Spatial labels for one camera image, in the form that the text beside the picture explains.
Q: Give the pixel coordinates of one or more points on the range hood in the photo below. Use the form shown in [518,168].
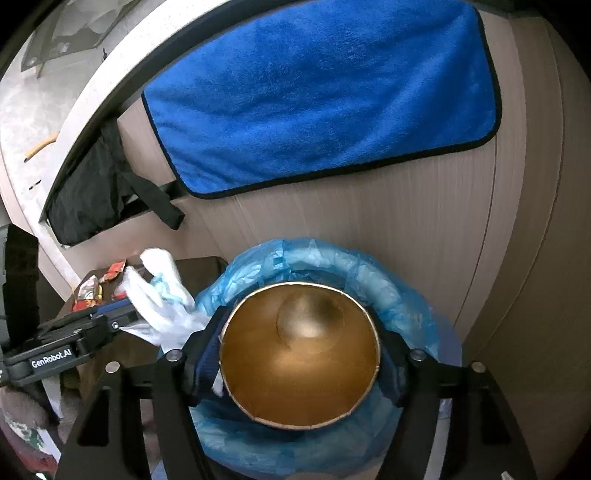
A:
[69,32]

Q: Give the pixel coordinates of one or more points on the white plastic bag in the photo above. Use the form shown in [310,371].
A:
[157,295]

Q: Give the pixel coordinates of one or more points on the red paper cup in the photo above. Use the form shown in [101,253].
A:
[300,360]

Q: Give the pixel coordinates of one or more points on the red snack wrapper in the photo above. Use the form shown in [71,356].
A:
[114,271]

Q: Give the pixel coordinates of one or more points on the colourful snack wrapper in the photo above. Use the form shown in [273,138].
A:
[87,293]

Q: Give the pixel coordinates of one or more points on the black cloth bag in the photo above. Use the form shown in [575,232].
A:
[83,203]

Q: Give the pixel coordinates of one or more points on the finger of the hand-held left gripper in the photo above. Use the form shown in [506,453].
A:
[115,307]
[111,330]

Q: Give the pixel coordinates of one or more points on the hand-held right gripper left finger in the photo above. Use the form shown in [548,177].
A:
[207,357]

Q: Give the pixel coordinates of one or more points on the black wok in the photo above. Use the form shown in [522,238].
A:
[46,143]

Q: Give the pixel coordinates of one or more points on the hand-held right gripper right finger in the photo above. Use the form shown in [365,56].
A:
[392,374]

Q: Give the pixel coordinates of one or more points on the brown table cloth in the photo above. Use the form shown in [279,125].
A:
[203,272]

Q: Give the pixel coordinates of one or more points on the white bin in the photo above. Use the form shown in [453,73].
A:
[406,300]

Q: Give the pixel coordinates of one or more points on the blue towel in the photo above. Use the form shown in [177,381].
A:
[323,92]

